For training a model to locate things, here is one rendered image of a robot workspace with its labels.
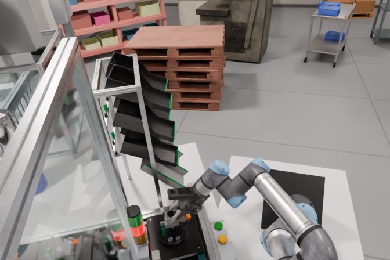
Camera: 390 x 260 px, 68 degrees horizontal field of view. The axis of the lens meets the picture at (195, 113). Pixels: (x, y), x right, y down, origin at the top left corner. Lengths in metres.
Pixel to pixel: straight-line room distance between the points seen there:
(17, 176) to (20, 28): 1.75
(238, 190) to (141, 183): 0.83
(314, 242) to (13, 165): 0.83
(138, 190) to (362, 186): 2.17
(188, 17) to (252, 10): 2.23
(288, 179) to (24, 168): 1.35
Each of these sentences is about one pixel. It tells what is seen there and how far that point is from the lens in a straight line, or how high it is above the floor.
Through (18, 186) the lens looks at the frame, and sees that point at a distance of 0.32.
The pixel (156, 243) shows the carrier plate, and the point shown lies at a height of 0.97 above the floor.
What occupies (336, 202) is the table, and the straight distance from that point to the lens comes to 1.82.
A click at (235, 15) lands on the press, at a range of 5.04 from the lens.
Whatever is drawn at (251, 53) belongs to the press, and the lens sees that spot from 5.20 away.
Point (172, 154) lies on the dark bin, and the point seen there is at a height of 1.20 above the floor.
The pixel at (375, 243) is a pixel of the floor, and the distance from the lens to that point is 2.85.
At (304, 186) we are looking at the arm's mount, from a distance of 1.56.
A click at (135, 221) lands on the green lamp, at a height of 1.39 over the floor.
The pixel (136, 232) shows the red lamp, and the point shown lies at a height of 1.34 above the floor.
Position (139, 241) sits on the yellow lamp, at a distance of 1.10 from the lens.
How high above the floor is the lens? 2.19
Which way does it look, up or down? 34 degrees down
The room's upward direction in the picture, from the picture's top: 4 degrees counter-clockwise
